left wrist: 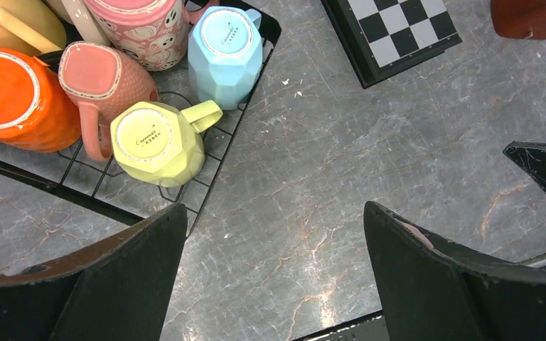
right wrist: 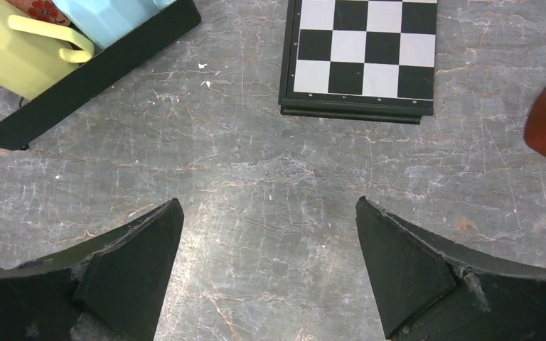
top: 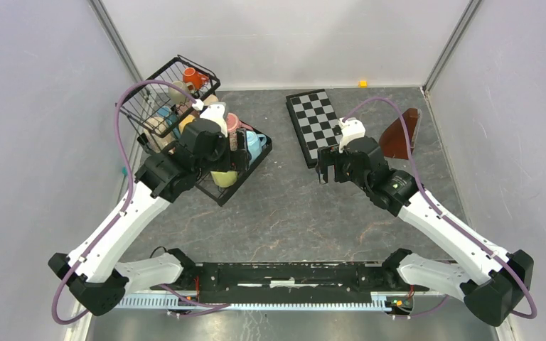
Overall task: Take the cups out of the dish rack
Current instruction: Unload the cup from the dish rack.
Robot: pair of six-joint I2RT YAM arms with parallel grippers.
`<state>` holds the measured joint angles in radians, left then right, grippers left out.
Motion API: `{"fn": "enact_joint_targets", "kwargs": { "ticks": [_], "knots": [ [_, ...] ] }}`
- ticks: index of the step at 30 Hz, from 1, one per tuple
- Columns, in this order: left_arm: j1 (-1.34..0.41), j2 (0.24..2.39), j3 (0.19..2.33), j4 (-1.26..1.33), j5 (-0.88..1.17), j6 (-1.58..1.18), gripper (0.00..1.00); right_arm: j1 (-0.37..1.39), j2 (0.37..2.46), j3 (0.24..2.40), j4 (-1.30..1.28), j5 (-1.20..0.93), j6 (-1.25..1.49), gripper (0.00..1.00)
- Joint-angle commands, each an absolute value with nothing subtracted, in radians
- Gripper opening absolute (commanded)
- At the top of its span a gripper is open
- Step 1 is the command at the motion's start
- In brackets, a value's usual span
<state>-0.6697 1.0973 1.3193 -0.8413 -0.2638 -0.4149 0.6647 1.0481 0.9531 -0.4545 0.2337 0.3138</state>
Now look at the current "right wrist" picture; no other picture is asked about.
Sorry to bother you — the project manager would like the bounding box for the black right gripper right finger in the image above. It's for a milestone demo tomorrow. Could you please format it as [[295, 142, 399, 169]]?
[[355, 197, 546, 340]]

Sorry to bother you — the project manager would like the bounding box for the light blue mug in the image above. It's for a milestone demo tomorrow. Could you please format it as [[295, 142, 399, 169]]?
[[53, 0, 175, 49]]

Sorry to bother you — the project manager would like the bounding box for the pink floral mug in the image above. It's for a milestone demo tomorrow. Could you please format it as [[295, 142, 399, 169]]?
[[6, 0, 71, 26]]

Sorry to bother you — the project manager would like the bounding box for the black white chessboard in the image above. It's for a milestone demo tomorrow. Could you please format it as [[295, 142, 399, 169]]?
[[279, 0, 438, 124]]

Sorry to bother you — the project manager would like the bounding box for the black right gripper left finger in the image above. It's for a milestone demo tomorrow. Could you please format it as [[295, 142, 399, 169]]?
[[0, 199, 184, 340]]

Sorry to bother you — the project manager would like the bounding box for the black dish rack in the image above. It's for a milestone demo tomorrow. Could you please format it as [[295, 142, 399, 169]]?
[[0, 0, 201, 151]]

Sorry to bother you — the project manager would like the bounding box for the yellow mug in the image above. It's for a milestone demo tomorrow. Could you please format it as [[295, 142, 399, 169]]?
[[0, 1, 95, 100]]

